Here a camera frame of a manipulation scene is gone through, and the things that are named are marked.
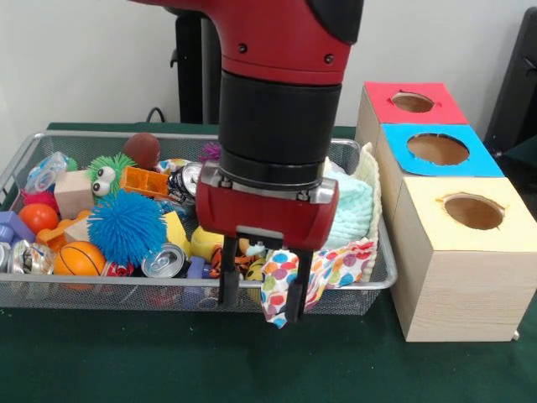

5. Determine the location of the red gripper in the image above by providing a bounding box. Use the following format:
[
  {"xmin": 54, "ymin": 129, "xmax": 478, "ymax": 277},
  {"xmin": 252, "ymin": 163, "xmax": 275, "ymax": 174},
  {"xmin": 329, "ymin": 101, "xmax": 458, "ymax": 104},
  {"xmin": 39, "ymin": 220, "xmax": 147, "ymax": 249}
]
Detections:
[{"xmin": 196, "ymin": 161, "xmax": 340, "ymax": 324}]

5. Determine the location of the tiger plush toy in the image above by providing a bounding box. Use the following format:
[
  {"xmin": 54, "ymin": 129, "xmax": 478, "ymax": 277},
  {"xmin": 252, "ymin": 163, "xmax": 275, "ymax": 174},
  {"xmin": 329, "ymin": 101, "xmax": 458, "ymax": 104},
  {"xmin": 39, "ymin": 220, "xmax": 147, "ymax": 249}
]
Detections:
[{"xmin": 208, "ymin": 245, "xmax": 263, "ymax": 280}]

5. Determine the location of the white polka dot cloth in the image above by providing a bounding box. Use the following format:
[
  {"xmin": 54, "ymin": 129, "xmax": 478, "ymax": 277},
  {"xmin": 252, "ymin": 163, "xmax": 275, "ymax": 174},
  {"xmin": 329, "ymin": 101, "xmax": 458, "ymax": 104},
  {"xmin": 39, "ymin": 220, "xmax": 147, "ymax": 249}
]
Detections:
[{"xmin": 259, "ymin": 238, "xmax": 377, "ymax": 325}]

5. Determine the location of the mint green muslin cloth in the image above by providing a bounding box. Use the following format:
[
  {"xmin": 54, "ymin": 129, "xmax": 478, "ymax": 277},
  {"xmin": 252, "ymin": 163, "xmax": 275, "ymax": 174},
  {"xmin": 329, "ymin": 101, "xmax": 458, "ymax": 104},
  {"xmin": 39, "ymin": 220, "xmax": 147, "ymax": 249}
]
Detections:
[{"xmin": 325, "ymin": 170, "xmax": 375, "ymax": 249}]

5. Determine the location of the blue spiky rubber ball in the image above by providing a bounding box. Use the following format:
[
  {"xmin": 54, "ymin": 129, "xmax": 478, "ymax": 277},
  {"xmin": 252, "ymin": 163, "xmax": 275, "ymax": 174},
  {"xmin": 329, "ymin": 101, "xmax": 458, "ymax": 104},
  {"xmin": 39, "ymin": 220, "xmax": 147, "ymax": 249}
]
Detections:
[{"xmin": 86, "ymin": 189, "xmax": 168, "ymax": 268}]

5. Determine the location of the wooden box with three holes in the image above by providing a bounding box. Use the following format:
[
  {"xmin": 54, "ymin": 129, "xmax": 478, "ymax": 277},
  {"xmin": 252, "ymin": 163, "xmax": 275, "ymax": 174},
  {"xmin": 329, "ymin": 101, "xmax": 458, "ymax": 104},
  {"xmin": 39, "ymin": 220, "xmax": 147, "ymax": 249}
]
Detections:
[{"xmin": 354, "ymin": 81, "xmax": 537, "ymax": 343}]

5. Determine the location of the yellow tennis ball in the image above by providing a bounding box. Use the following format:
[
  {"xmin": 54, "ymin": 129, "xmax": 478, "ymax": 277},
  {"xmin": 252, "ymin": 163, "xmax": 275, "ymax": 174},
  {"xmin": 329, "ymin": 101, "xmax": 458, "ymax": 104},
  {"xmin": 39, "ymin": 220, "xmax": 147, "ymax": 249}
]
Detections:
[{"xmin": 190, "ymin": 226, "xmax": 226, "ymax": 259}]

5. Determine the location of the dark green tablecloth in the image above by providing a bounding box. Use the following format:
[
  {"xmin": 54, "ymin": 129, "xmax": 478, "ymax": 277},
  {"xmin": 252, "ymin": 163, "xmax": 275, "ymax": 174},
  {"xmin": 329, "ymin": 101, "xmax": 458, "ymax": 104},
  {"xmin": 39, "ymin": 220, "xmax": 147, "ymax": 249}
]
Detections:
[
  {"xmin": 0, "ymin": 121, "xmax": 537, "ymax": 403},
  {"xmin": 501, "ymin": 134, "xmax": 537, "ymax": 171}
]

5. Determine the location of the black soda can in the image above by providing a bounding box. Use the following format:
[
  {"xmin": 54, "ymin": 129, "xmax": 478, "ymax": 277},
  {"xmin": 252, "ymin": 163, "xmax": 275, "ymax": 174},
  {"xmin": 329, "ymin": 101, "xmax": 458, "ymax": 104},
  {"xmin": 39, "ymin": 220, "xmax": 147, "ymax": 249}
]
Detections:
[{"xmin": 167, "ymin": 162, "xmax": 205, "ymax": 206}]

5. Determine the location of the orange toy brick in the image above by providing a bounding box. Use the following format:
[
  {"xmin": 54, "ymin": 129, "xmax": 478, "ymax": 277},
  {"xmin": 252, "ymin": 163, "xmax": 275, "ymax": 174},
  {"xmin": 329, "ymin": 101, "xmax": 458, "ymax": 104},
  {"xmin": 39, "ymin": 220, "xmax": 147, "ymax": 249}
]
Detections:
[{"xmin": 119, "ymin": 166, "xmax": 169, "ymax": 198}]

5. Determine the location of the orange toy basketball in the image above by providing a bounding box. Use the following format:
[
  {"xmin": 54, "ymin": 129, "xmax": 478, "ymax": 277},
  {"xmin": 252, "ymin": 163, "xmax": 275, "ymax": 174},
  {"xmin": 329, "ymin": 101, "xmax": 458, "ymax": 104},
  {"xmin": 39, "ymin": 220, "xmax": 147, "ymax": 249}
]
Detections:
[{"xmin": 53, "ymin": 241, "xmax": 107, "ymax": 277}]

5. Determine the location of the green spiky googly-eyed toy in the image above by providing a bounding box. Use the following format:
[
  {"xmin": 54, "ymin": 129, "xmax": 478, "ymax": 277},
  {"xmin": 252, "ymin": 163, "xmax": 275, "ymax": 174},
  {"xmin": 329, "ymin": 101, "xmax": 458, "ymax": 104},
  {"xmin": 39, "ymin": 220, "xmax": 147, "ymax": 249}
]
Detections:
[{"xmin": 86, "ymin": 153, "xmax": 138, "ymax": 198}]

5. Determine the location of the black upright panel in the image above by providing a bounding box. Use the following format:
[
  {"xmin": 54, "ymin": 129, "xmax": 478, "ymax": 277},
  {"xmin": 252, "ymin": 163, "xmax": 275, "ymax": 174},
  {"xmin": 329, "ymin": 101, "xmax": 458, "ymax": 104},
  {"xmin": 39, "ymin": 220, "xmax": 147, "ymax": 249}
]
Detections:
[{"xmin": 484, "ymin": 6, "xmax": 537, "ymax": 157}]

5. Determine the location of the silver wire mesh bin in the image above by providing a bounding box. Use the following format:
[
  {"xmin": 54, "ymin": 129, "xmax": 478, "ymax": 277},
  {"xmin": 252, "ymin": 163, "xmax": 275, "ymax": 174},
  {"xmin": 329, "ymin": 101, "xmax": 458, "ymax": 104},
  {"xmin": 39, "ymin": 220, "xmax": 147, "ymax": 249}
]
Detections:
[{"xmin": 0, "ymin": 130, "xmax": 399, "ymax": 317}]

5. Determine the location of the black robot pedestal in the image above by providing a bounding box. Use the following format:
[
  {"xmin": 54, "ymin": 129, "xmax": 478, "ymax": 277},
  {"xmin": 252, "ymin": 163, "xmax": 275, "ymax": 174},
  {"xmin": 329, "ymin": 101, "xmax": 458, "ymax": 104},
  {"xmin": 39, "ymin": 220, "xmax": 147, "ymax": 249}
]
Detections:
[{"xmin": 169, "ymin": 0, "xmax": 223, "ymax": 125}]

